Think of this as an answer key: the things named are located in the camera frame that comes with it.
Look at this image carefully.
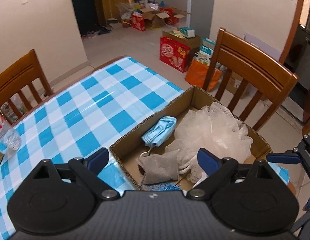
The wooden chair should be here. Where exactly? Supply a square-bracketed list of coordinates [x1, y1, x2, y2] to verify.
[203, 28, 298, 131]
[0, 49, 53, 125]

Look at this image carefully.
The wooden chair far side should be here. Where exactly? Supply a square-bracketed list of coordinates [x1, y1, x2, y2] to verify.
[0, 49, 53, 125]

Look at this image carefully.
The grey fabric sachet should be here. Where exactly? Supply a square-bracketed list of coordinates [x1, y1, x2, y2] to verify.
[136, 150, 179, 185]

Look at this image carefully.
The red gift bag far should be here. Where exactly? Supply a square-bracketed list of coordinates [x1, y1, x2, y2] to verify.
[130, 13, 146, 31]

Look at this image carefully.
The wooden chair right side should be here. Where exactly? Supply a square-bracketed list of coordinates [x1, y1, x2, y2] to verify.
[203, 28, 298, 131]

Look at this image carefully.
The open cardboard box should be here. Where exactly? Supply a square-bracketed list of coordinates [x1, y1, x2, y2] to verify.
[110, 86, 272, 191]

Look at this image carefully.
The clear plastic water bottle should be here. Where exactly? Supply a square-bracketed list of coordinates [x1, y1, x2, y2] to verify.
[0, 114, 21, 151]

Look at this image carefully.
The open brown carton floor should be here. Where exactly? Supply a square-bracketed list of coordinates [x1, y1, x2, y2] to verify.
[140, 8, 169, 29]

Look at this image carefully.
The orange shopping bag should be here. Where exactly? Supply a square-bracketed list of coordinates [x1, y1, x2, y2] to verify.
[185, 59, 223, 91]

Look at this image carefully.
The blue tassel embroidered sachet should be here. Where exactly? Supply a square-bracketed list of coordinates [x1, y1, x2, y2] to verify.
[141, 182, 180, 191]

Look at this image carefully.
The white mesh bath pouf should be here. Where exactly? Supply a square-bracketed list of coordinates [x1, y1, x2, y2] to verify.
[165, 101, 254, 183]

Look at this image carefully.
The red gift box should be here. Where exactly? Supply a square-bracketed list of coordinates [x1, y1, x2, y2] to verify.
[159, 36, 190, 73]

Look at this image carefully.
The yellow wooden cabinet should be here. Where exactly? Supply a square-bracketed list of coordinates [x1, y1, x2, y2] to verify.
[97, 0, 128, 25]

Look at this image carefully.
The blue face mask front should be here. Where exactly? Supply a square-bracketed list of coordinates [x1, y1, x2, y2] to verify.
[140, 116, 177, 157]

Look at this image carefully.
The grey refrigerator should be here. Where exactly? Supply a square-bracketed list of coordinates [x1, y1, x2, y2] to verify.
[186, 0, 215, 38]

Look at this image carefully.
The blue checkered tablecloth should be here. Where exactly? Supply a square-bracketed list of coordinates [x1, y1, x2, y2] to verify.
[0, 56, 290, 240]

